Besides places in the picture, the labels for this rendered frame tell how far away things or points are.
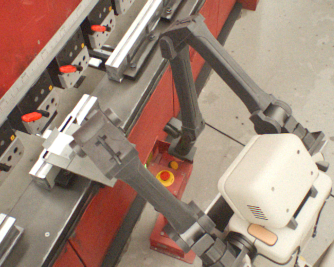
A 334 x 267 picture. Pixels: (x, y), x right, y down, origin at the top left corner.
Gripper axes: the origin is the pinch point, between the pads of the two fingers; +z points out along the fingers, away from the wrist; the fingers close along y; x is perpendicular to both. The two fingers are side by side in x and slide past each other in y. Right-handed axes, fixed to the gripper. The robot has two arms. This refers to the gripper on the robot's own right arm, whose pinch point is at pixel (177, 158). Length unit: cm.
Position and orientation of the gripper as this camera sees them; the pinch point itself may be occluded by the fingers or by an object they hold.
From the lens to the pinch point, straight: 169.7
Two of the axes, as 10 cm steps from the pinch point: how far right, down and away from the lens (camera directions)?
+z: -2.1, 4.7, 8.6
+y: -9.1, -4.1, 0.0
